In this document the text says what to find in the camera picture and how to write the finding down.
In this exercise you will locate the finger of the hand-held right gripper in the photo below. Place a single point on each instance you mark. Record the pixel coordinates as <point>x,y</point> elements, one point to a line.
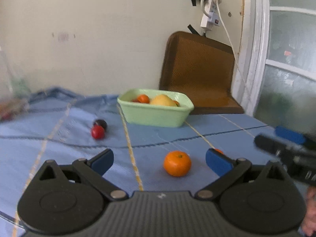
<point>288,134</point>
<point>269,143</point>

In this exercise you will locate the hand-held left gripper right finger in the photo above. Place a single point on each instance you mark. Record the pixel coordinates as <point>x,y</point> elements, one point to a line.
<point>217,161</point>

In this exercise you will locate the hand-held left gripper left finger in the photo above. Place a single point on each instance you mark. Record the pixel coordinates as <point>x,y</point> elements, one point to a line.
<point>102,160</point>

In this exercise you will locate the small mandarin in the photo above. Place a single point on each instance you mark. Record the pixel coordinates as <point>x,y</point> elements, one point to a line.
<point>177,164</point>
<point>219,151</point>

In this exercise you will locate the light green plastic bowl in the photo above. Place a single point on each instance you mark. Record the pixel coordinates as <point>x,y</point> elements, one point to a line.
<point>153,116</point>

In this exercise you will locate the person's right hand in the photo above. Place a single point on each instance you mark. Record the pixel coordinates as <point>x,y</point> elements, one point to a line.
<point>311,209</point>

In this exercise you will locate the round red cherry tomato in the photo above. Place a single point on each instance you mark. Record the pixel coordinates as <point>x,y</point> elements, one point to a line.
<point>98,132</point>

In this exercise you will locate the blue bed sheet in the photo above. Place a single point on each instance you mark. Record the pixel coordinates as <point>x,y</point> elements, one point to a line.
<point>74,148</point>

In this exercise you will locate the medium mandarin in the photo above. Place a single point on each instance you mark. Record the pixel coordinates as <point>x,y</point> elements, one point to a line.
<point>143,98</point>

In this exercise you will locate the orange window sticker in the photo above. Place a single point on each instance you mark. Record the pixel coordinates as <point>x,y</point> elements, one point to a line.
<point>287,53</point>

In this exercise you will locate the large yellow pomelo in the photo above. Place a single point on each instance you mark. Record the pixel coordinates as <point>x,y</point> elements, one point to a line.
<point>163,100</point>

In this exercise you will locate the brown woven cushion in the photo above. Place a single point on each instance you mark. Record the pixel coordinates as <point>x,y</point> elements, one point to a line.
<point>197,74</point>

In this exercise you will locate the white framed frosted window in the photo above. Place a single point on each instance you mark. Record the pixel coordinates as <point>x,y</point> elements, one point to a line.
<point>256,42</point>

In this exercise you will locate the black tape strip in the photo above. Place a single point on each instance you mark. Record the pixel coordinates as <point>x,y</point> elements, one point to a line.
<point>194,2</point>
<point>193,29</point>

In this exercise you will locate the white power strip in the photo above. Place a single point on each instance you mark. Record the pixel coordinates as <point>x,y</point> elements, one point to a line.
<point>212,12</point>

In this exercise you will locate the pale wall outlet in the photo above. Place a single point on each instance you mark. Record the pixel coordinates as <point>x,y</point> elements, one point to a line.
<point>63,37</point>

